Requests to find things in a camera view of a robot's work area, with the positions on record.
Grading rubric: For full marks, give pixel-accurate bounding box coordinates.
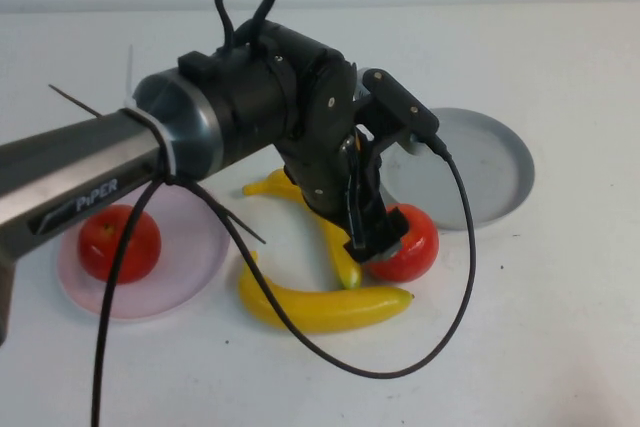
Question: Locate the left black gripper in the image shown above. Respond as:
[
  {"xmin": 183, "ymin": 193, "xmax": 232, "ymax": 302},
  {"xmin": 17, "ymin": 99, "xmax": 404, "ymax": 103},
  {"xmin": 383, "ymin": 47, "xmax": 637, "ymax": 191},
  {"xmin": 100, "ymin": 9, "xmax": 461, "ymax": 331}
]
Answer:
[{"xmin": 282, "ymin": 116, "xmax": 412, "ymax": 266}]

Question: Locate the white zip tie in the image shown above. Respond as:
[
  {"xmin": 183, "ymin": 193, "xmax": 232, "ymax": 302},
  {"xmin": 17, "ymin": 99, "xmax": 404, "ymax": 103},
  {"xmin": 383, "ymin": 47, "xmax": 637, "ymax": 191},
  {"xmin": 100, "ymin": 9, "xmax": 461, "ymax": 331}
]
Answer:
[{"xmin": 122, "ymin": 44, "xmax": 176, "ymax": 178}]

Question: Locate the yellow banana brown tip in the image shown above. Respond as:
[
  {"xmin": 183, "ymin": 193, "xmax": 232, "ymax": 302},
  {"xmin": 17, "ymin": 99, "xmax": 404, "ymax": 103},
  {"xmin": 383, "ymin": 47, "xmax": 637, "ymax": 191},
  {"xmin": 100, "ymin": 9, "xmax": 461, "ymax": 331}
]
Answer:
[{"xmin": 237, "ymin": 250, "xmax": 416, "ymax": 334}]

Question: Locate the pink round plate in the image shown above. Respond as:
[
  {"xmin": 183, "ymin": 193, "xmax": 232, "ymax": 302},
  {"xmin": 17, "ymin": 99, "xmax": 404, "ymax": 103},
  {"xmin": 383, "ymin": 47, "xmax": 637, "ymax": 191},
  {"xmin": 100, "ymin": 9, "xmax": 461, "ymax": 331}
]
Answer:
[{"xmin": 55, "ymin": 181, "xmax": 232, "ymax": 321}]

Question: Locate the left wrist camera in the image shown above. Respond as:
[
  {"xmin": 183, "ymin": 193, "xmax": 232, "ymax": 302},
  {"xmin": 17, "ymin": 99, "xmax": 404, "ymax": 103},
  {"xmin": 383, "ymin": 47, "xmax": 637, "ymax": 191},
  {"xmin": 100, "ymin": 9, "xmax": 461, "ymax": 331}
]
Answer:
[{"xmin": 357, "ymin": 66, "xmax": 441, "ymax": 156}]

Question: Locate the grey round plate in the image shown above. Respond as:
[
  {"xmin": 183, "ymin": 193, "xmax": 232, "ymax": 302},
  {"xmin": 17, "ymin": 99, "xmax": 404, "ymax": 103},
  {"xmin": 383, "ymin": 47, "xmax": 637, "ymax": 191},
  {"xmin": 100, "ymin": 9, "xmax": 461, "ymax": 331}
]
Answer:
[{"xmin": 377, "ymin": 106, "xmax": 536, "ymax": 232}]

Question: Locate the black zip tie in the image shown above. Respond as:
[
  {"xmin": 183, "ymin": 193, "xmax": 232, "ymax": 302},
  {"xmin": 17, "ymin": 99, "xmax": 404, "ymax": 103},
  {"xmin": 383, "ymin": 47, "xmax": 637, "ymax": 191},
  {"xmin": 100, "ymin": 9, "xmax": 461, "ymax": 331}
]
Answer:
[{"xmin": 48, "ymin": 84, "xmax": 267, "ymax": 244}]

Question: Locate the red plastic apple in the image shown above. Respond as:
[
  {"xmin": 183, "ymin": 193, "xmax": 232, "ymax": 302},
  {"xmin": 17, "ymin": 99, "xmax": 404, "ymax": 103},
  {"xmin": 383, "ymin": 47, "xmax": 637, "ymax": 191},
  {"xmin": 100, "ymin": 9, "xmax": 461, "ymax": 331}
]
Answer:
[
  {"xmin": 77, "ymin": 204, "xmax": 163, "ymax": 284},
  {"xmin": 362, "ymin": 203, "xmax": 441, "ymax": 284}
]

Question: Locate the yellow banana green tip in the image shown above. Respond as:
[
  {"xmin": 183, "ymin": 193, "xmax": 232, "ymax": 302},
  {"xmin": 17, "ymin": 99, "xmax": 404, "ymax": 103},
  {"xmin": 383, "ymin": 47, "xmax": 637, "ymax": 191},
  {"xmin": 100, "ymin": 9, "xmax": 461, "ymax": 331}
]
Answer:
[{"xmin": 242, "ymin": 169, "xmax": 364, "ymax": 291}]

